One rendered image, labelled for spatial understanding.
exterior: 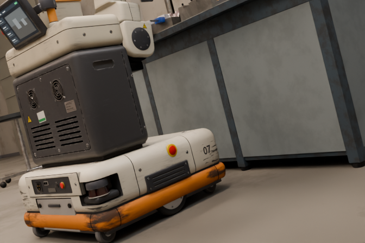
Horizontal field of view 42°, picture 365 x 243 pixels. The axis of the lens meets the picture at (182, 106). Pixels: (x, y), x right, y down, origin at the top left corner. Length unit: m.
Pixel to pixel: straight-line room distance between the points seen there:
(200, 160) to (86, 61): 0.62
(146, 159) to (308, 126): 0.70
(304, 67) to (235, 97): 0.44
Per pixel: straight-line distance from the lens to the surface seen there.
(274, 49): 2.07
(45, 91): 1.92
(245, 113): 2.25
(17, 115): 4.79
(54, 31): 1.79
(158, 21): 2.55
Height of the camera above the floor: 0.44
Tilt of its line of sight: 1 degrees down
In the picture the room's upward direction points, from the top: 14 degrees counter-clockwise
